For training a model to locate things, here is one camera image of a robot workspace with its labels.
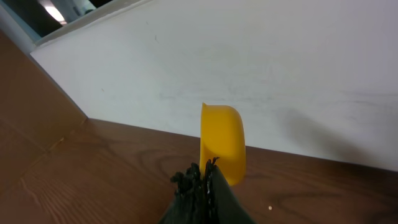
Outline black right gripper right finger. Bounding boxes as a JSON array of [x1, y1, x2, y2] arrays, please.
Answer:
[[204, 157, 255, 224]]

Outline yellow plastic measuring scoop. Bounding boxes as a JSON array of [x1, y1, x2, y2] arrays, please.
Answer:
[[199, 103, 246, 186]]

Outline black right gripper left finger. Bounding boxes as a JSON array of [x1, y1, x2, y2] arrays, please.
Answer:
[[159, 163, 205, 224]]

